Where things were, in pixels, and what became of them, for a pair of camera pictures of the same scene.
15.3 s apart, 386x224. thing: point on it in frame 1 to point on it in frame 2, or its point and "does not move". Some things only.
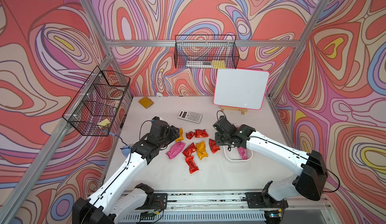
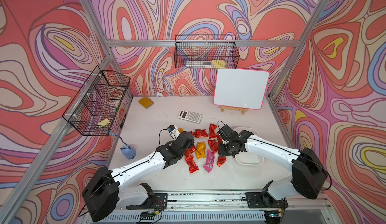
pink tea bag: x=242 y=151 to x=208 y=165
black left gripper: x=172 y=133 to x=192 y=141
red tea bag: x=213 y=147 does not move
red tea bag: x=190 y=150 does not move
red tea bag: x=199 y=133 does not move
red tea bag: x=193 y=168 does not move
